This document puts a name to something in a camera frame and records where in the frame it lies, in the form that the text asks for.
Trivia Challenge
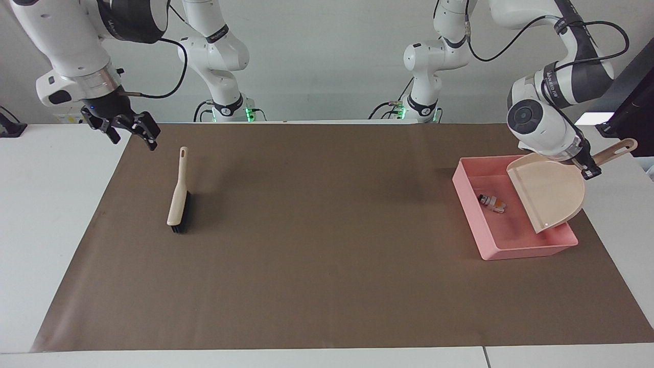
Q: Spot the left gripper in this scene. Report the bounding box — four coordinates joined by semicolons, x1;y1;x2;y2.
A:
569;135;602;180

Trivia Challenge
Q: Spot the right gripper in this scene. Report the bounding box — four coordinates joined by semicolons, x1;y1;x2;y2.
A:
80;88;161;152

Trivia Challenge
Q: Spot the beige dustpan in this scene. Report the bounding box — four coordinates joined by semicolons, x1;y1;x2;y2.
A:
506;138;639;234

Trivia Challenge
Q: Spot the pink plastic bin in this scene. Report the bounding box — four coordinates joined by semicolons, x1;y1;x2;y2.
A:
452;155;579;261

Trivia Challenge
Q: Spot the black stand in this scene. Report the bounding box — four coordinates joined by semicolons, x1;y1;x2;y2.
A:
595;50;654;154
0;105;28;138

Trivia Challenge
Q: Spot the beige brush with black bristles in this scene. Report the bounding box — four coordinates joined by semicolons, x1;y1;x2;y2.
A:
167;146;193;235

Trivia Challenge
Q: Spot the small electronic scrap piece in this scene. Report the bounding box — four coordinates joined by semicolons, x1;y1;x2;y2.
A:
477;192;507;215

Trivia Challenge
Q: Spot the black cable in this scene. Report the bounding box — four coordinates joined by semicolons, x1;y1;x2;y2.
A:
193;100;214;123
554;19;630;72
464;0;563;63
369;77;415;120
121;37;189;100

